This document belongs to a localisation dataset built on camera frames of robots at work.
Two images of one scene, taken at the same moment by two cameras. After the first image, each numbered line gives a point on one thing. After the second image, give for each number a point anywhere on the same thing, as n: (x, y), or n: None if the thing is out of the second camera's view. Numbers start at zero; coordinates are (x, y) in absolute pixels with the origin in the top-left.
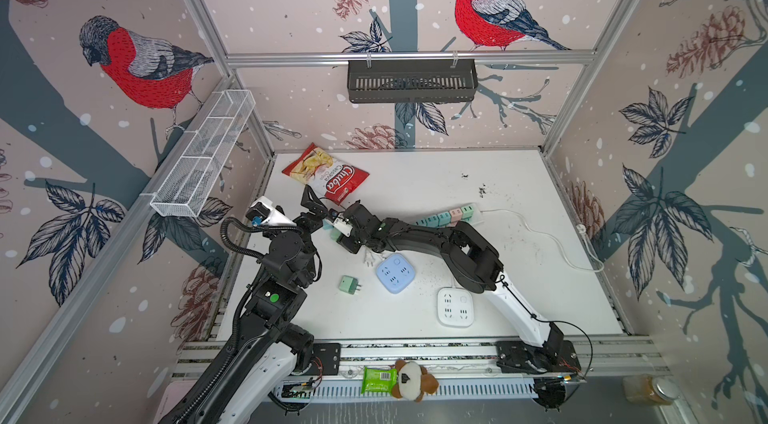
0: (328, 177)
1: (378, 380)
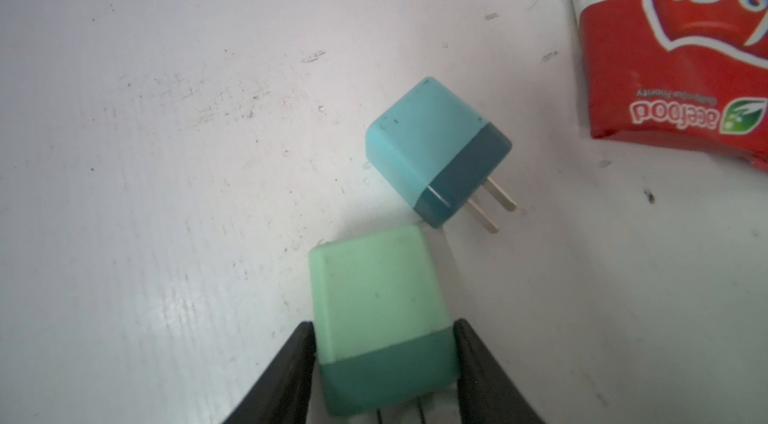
0: (675, 40)
1: None
